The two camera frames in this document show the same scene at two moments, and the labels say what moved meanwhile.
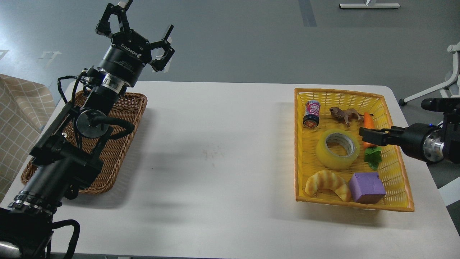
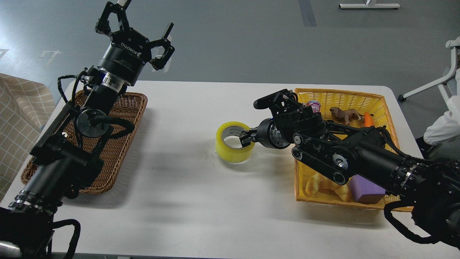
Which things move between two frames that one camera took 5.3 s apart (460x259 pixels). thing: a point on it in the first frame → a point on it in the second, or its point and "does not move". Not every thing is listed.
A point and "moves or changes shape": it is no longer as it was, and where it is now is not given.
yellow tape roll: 346,138 moves or changes shape
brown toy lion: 348,116 does not move
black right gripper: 424,141 → 267,134
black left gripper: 129,52 does not move
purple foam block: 367,187 does not move
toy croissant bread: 326,180 does not move
